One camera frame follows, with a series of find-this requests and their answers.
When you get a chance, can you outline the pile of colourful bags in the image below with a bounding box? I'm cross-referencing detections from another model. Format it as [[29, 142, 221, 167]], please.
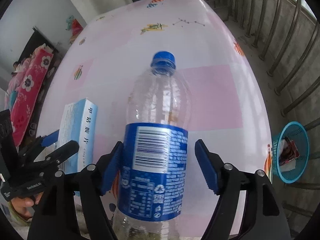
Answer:
[[66, 15, 83, 44]]

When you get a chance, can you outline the metal balcony railing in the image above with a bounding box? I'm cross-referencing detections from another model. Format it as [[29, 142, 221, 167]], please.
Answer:
[[205, 0, 319, 222]]

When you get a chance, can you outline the red plastic wrapper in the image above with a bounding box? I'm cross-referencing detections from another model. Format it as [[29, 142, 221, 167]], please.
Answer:
[[279, 137, 299, 166]]

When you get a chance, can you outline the clear plastic bottle blue cap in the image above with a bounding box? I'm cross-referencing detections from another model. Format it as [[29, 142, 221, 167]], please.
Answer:
[[113, 51, 191, 239]]

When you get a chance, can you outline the blue plastic trash basket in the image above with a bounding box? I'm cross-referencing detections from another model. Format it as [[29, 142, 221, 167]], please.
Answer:
[[272, 121, 310, 184]]

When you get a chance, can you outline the white blue medicine box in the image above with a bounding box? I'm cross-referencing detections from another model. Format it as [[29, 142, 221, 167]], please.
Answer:
[[57, 99, 98, 174]]

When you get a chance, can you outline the left hand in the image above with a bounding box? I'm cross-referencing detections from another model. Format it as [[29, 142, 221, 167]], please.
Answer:
[[10, 192, 43, 220]]

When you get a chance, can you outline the pink floral blanket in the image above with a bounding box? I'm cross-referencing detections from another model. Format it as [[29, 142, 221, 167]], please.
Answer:
[[4, 44, 54, 146]]

